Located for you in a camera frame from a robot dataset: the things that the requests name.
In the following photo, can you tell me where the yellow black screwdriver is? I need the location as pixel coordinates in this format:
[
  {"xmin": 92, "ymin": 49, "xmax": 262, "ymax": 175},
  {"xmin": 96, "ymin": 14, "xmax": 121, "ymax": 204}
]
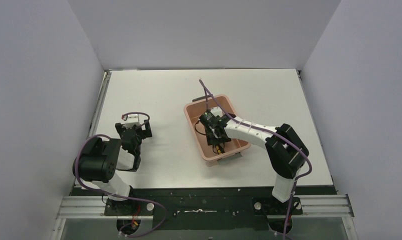
[{"xmin": 214, "ymin": 145, "xmax": 224, "ymax": 155}]

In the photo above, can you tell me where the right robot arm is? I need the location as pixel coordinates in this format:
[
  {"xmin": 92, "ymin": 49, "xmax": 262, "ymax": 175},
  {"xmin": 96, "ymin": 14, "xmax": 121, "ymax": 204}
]
[{"xmin": 199, "ymin": 110, "xmax": 309, "ymax": 203}]

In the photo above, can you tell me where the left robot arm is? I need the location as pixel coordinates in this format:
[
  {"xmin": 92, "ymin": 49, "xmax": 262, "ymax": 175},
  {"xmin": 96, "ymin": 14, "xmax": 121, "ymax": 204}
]
[{"xmin": 72, "ymin": 119, "xmax": 153, "ymax": 215}]

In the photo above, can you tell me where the pink plastic bin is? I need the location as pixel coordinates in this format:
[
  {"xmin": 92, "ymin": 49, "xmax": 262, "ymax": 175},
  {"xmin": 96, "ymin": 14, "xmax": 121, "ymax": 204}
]
[{"xmin": 183, "ymin": 97, "xmax": 251, "ymax": 167}]

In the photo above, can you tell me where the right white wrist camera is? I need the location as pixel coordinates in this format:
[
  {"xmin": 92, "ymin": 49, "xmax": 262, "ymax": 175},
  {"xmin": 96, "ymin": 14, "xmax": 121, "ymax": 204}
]
[{"xmin": 210, "ymin": 106, "xmax": 224, "ymax": 118}]

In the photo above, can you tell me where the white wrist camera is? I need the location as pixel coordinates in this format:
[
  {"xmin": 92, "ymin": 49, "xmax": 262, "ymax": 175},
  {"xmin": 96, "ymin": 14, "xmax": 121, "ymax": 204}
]
[
  {"xmin": 121, "ymin": 113, "xmax": 149, "ymax": 129},
  {"xmin": 210, "ymin": 106, "xmax": 224, "ymax": 118}
]

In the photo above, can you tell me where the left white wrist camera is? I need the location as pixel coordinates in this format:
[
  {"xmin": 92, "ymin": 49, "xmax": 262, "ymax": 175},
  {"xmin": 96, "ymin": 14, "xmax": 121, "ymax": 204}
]
[{"xmin": 121, "ymin": 113, "xmax": 149, "ymax": 129}]

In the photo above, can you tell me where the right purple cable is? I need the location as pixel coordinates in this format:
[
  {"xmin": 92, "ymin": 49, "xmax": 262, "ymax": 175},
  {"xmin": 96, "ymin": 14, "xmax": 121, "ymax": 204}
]
[{"xmin": 198, "ymin": 78, "xmax": 313, "ymax": 240}]

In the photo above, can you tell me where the purple cable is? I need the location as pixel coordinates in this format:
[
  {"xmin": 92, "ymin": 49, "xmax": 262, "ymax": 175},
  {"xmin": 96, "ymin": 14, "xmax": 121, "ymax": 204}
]
[
  {"xmin": 198, "ymin": 78, "xmax": 313, "ymax": 240},
  {"xmin": 73, "ymin": 133, "xmax": 169, "ymax": 239}
]

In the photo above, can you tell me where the left aluminium side rail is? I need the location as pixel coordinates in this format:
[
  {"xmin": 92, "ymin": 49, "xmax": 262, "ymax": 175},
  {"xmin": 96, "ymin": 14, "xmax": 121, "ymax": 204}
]
[{"xmin": 87, "ymin": 70, "xmax": 112, "ymax": 137}]

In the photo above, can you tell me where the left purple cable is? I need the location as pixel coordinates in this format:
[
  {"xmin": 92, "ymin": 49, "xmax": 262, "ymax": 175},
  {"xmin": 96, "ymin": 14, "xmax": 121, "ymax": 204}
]
[{"xmin": 73, "ymin": 133, "xmax": 169, "ymax": 239}]

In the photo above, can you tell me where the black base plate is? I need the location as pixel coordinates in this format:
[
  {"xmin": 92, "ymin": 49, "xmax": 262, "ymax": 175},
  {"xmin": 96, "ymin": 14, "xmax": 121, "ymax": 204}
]
[{"xmin": 70, "ymin": 185, "xmax": 338, "ymax": 232}]

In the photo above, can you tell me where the aluminium front rail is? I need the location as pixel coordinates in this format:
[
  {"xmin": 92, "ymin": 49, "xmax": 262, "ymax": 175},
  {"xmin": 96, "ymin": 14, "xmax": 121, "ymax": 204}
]
[{"xmin": 56, "ymin": 195, "xmax": 355, "ymax": 220}]

